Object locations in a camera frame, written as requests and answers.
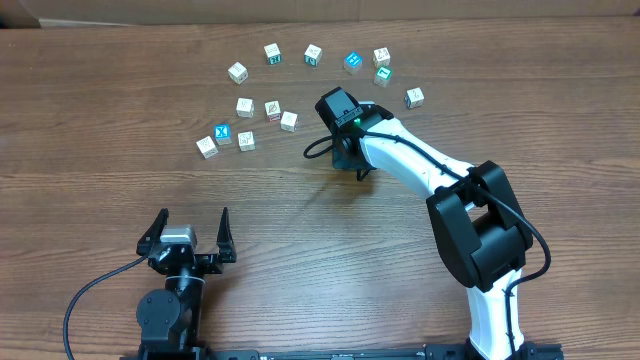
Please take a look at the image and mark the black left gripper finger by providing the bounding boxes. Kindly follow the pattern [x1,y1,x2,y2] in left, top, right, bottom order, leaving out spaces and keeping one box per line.
[136,208,169,256]
[216,207,237,263]

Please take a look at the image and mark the green number seven cube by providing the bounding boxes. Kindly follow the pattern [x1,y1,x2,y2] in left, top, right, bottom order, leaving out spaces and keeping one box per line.
[374,66,392,87]

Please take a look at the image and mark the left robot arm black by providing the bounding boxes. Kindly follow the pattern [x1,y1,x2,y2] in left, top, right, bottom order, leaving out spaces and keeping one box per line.
[136,208,237,359]

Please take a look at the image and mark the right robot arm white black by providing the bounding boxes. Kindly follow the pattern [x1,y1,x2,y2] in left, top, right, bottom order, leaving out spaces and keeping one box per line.
[318,103,534,359]

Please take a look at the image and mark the wooden cube ice cream drawing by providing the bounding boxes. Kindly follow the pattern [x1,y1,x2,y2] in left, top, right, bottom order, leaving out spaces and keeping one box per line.
[280,111,298,132]

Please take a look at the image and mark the wooden cube red Y side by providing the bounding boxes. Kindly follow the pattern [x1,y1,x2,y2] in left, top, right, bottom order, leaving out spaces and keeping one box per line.
[265,100,282,122]

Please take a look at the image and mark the wooden cube blue X side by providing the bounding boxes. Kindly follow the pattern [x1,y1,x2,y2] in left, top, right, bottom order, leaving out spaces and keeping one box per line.
[404,87,425,109]

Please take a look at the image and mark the blue top wooden cube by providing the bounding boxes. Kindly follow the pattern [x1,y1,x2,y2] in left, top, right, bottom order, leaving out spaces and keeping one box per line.
[343,52,363,75]

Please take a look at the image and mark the wooden cube yellow side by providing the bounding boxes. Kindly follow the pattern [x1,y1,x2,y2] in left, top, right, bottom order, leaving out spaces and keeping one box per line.
[373,47,391,68]

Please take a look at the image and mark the wooden cube letter I side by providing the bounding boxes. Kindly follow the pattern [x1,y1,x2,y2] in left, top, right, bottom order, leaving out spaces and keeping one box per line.
[238,131,255,151]

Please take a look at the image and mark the wooden cube fish drawing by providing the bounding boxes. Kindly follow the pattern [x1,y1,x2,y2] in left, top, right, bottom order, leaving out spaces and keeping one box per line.
[196,136,218,159]

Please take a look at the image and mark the wooden cube green J side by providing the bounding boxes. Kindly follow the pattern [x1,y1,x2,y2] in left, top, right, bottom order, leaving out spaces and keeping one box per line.
[304,44,322,67]

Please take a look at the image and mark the wooden cube globe drawing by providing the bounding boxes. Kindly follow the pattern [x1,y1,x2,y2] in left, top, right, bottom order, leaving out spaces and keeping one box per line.
[236,98,255,118]

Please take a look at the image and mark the blue letter X cube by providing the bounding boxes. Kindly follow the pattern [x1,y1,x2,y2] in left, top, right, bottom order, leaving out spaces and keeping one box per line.
[214,124,232,145]

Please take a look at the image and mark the wooden cube green letter side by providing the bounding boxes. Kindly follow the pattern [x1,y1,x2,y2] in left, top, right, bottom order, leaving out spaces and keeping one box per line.
[264,43,282,65]

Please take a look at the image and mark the plain wooden cube far left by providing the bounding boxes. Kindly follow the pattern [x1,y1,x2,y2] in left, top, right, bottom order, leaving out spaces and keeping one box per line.
[228,62,248,85]

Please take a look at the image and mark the cardboard backdrop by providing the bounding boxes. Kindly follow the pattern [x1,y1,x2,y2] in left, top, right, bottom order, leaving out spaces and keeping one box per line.
[1,0,639,28]

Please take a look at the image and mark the left black cable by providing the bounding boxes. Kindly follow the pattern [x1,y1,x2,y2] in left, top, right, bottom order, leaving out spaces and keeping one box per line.
[62,254,150,360]

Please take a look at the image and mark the black cable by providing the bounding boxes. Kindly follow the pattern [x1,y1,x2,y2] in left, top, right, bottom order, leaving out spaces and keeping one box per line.
[302,129,552,360]
[62,254,150,360]

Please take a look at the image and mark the right black cable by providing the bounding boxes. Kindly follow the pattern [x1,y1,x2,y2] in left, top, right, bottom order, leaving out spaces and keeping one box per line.
[302,129,552,360]

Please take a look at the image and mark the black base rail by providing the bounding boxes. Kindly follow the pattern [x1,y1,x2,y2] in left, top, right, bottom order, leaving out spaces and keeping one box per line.
[208,341,564,360]

